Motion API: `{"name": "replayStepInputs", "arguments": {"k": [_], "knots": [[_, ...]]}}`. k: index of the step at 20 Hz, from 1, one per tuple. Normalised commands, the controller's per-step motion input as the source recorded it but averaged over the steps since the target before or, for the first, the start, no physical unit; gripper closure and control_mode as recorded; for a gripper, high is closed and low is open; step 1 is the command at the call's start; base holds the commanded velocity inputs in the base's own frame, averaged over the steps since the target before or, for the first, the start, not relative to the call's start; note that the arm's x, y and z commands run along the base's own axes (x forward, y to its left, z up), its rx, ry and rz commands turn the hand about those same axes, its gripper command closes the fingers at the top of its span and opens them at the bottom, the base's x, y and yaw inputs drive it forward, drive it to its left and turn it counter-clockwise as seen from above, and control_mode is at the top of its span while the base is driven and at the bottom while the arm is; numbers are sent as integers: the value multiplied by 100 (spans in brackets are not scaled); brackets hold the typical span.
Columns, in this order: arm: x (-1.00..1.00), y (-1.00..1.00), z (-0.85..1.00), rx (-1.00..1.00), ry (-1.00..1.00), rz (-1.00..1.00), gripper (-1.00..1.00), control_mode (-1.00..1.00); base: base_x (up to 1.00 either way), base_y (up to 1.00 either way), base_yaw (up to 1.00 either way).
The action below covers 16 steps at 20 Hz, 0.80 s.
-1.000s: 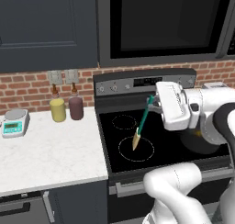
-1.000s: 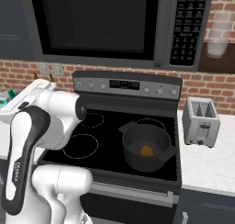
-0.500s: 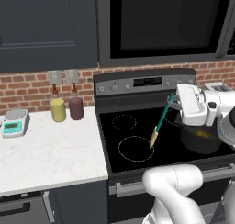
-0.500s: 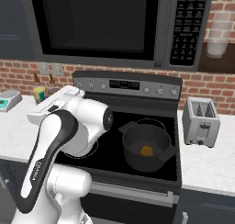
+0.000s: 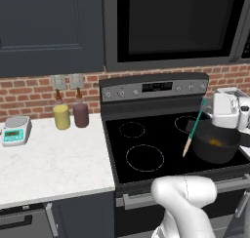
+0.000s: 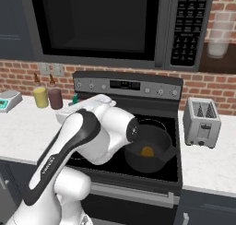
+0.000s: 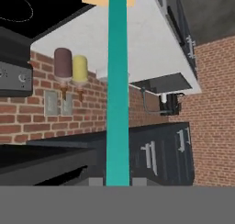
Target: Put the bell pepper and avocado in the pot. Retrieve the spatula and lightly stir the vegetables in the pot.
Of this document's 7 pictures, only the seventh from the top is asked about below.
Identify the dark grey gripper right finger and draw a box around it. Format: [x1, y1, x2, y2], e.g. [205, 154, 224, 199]
[129, 165, 161, 187]

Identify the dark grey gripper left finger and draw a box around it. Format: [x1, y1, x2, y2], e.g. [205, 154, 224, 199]
[62, 165, 107, 187]

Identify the teal spatula with tan head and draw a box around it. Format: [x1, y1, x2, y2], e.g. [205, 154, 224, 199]
[81, 0, 138, 187]

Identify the dark grey tap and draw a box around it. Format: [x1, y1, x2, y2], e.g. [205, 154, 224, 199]
[140, 86, 185, 117]

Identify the dark grey sink basin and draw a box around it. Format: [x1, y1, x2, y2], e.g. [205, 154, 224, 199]
[129, 73, 194, 95]

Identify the yellow dispenser bottle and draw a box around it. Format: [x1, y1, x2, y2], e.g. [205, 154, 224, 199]
[72, 54, 89, 102]

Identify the brown dispenser bottle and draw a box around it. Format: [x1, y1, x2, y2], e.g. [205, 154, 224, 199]
[53, 47, 73, 101]

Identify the dark grey cooker control panel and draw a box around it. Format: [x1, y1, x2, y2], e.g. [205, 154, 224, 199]
[0, 27, 34, 97]

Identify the dark base cupboard run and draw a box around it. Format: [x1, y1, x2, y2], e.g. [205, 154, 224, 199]
[151, 0, 235, 70]

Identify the black hob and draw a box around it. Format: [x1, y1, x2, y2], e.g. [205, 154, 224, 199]
[0, 0, 96, 40]

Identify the grey wall socket plate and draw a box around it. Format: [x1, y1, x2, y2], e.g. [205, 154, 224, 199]
[61, 93, 74, 117]
[44, 90, 60, 118]

